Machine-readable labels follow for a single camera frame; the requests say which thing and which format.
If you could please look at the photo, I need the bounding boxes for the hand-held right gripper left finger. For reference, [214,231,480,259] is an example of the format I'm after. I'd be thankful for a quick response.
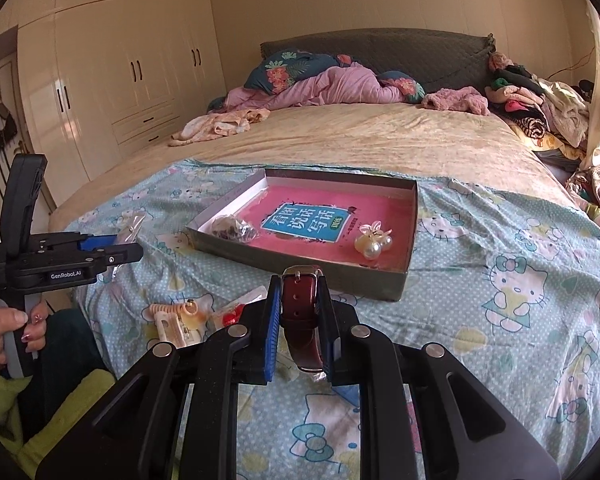
[36,276,281,480]

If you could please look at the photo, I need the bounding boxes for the large floral pillow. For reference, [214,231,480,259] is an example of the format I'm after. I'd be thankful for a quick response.
[243,49,353,96]

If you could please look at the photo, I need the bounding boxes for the person's left hand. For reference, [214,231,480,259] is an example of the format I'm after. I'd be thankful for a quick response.
[0,290,50,373]

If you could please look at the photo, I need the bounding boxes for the shallow cardboard box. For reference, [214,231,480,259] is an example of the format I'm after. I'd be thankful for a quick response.
[184,167,420,302]

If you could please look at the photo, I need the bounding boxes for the grey quilted headboard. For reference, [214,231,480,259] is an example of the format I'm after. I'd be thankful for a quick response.
[259,27,497,106]

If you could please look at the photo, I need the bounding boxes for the pile of mixed clothes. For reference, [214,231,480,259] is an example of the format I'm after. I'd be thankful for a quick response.
[482,52,595,162]

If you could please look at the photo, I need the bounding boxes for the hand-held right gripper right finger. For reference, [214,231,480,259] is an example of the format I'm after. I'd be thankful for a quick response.
[316,276,563,480]

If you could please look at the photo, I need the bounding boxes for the small clear plastic packet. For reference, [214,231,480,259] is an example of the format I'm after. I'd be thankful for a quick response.
[116,210,148,249]

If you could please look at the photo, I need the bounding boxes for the small floral pillow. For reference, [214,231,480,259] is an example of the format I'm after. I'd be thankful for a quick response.
[375,71,427,105]

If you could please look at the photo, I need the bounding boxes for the pink quilt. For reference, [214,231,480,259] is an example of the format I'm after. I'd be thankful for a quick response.
[225,65,411,111]

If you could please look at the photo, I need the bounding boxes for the person's dark trouser leg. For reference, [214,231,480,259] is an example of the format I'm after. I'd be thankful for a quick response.
[30,307,117,443]

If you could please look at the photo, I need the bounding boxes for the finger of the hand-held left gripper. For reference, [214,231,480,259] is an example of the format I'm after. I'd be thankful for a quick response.
[44,243,144,282]
[39,232,120,253]

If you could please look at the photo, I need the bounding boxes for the cartoon cat printed blanket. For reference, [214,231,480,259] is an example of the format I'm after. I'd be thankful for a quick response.
[72,159,600,480]

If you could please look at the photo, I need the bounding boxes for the brown strap wrist watch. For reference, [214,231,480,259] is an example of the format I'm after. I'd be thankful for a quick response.
[280,265,327,374]

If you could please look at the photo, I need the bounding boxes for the bag of dark beads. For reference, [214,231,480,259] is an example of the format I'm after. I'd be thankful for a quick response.
[211,214,259,246]

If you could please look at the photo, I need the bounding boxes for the pink fluffy garment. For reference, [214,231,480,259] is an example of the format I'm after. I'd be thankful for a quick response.
[421,86,491,117]

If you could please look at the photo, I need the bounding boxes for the pink book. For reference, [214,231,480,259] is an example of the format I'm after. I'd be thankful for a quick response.
[244,184,416,274]

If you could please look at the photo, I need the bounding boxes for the pale pink crumpled clothes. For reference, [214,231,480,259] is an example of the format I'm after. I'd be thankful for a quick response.
[167,107,272,148]

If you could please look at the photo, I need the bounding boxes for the red ball earrings packet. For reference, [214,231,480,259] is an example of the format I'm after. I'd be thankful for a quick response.
[207,285,271,334]

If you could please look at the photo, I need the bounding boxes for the pearl bow hair ornament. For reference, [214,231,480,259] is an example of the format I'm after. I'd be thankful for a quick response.
[354,220,395,261]

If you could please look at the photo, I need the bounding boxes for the cream wardrobe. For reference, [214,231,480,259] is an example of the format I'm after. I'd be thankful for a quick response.
[0,0,228,206]

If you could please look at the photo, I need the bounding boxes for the bed with beige sheet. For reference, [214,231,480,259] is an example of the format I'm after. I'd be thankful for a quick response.
[47,94,588,233]

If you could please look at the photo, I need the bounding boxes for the white hair claw clip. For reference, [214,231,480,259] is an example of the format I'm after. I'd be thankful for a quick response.
[152,316,204,350]

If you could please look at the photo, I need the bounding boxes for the orange spiral hair clip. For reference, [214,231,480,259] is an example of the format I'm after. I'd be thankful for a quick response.
[149,300,214,331]

